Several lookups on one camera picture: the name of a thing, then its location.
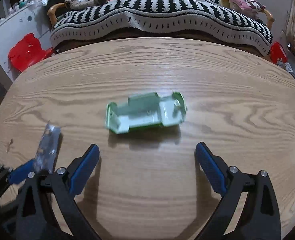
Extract silver pill blister pack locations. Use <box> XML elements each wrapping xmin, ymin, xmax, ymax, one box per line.
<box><xmin>33</xmin><ymin>122</ymin><xmax>62</xmax><ymax>173</ymax></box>

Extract black white striped sofa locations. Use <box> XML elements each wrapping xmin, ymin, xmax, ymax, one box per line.
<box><xmin>48</xmin><ymin>0</ymin><xmax>273</xmax><ymax>55</ymax></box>

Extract white cabinet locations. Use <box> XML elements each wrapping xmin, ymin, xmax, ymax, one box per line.
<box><xmin>0</xmin><ymin>5</ymin><xmax>51</xmax><ymax>90</ymax></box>

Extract pink cartoon pillow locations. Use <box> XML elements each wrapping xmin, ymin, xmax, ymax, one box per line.
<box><xmin>220</xmin><ymin>0</ymin><xmax>265</xmax><ymax>12</ymax></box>

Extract green toy car shell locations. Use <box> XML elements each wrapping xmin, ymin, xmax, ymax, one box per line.
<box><xmin>105</xmin><ymin>92</ymin><xmax>187</xmax><ymax>134</ymax></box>

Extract red bag on floor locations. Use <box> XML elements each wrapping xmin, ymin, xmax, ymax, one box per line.
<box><xmin>270</xmin><ymin>42</ymin><xmax>288</xmax><ymax>64</ymax></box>

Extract red bear plastic chair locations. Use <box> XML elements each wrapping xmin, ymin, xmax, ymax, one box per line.
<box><xmin>8</xmin><ymin>33</ymin><xmax>55</xmax><ymax>72</ymax></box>

